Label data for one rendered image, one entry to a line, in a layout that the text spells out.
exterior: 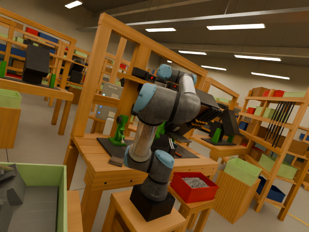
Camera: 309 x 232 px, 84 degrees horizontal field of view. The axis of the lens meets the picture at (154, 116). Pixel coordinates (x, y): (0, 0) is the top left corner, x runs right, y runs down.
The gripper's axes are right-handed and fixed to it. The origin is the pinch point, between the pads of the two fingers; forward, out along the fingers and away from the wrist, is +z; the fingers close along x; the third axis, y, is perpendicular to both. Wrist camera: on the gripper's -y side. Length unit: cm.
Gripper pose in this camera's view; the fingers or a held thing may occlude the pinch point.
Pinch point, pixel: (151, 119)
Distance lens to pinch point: 112.6
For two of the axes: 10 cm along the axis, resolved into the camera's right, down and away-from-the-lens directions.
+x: 5.8, 3.0, -7.5
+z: -3.0, 9.4, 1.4
